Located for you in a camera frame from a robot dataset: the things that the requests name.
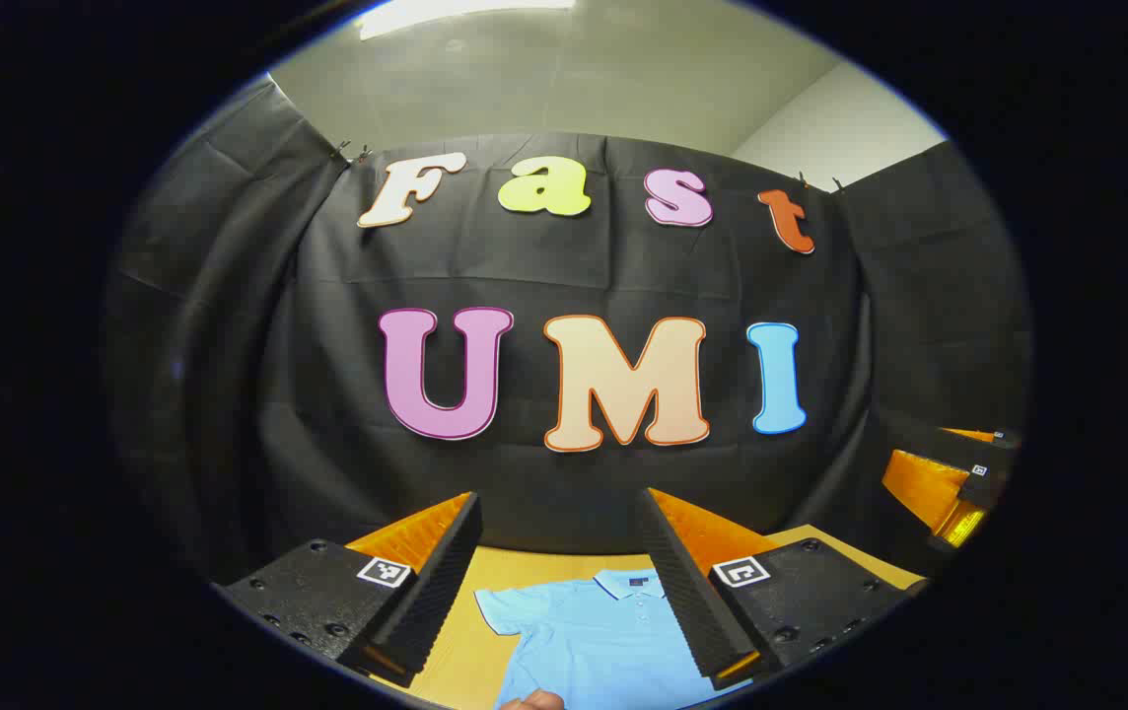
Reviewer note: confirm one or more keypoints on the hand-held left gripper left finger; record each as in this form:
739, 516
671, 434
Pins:
436, 602

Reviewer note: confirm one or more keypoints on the light blue T-shirt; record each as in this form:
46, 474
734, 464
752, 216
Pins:
594, 641

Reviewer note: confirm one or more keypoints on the black backdrop cloth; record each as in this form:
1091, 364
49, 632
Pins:
525, 266

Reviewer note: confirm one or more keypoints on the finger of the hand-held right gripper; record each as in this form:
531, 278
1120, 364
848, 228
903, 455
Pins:
980, 485
1006, 438

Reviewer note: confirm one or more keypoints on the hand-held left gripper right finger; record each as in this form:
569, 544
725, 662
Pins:
687, 602

